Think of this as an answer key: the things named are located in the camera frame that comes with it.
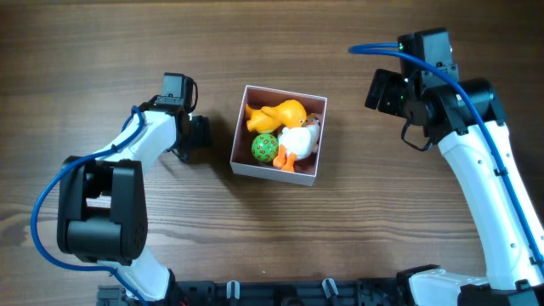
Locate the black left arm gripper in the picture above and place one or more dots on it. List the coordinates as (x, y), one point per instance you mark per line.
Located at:
(200, 133)

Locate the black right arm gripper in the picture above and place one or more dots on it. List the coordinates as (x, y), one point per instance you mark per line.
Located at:
(383, 92)

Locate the white box with pink interior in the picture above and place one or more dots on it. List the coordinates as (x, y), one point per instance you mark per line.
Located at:
(241, 159)

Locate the green ball with orange numbers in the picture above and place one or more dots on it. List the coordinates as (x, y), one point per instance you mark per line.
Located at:
(265, 147)

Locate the orange dinosaur toy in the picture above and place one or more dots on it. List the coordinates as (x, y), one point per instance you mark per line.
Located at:
(289, 113)

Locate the white plush duck toy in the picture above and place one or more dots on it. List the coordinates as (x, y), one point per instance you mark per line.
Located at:
(297, 143)

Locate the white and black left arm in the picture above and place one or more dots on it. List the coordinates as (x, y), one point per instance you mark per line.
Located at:
(102, 216)

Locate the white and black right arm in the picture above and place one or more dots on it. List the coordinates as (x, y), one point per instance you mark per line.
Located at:
(466, 122)

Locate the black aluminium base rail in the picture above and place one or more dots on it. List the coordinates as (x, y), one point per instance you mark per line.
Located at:
(361, 292)

